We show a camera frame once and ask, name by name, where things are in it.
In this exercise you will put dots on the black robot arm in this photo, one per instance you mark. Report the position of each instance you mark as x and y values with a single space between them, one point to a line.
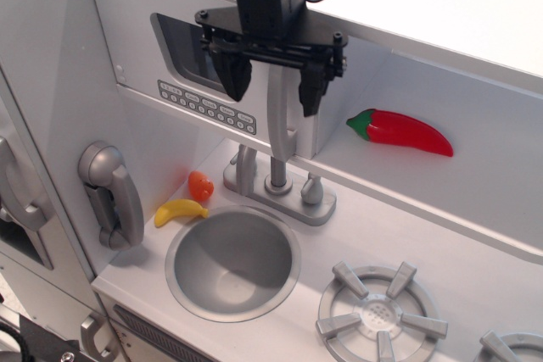
279 32

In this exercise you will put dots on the orange toy fruit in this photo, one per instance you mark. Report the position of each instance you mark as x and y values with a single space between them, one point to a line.
200 186

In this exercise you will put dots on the silver toy faucet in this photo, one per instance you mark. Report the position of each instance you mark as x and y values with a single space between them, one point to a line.
304 198

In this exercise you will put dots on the silver fridge door handle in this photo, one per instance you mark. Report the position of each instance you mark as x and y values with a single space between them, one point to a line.
20 188

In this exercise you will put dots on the silver toy telephone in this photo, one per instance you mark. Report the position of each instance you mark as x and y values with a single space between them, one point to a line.
113 196

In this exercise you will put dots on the silver microwave door handle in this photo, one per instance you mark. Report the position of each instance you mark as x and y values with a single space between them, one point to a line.
281 90

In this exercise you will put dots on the silver round sink bowl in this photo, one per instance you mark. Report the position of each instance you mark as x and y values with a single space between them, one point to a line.
237 264

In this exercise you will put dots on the yellow toy banana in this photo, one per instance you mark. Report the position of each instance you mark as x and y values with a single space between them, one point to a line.
178 208

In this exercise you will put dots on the silver stove burner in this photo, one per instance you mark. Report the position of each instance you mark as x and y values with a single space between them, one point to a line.
377 313
517 346

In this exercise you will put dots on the white toy microwave door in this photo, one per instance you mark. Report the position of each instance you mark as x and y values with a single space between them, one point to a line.
154 46

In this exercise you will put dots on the silver lower cabinet handle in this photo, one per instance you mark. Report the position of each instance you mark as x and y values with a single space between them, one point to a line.
98 340

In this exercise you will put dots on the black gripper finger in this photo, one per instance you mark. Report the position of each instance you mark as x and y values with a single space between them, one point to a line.
234 71
312 87

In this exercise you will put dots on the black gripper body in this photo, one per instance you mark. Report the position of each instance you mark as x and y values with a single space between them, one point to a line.
280 32

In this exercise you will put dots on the red toy chili pepper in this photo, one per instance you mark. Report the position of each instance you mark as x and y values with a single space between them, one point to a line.
391 128

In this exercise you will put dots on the white toy kitchen cabinet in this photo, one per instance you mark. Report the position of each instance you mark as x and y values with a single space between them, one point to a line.
471 223

